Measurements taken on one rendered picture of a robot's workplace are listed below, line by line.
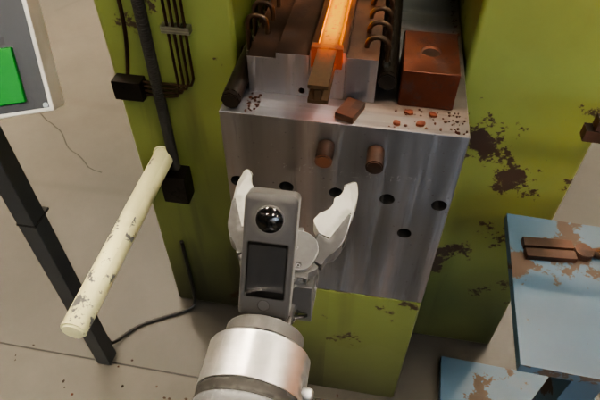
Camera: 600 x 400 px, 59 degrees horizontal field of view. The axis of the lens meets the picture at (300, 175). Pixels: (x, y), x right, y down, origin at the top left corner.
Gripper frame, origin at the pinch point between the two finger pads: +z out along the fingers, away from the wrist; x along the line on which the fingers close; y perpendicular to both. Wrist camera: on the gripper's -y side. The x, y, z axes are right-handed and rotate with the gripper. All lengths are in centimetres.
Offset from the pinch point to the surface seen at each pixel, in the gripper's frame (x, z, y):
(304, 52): -4.0, 27.1, 1.2
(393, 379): 20, 20, 89
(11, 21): -41.8, 15.7, -6.5
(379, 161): 9.0, 16.8, 12.0
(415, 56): 12.7, 30.4, 2.2
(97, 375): -59, 13, 100
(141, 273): -60, 47, 100
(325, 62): -0.1, 21.6, -1.0
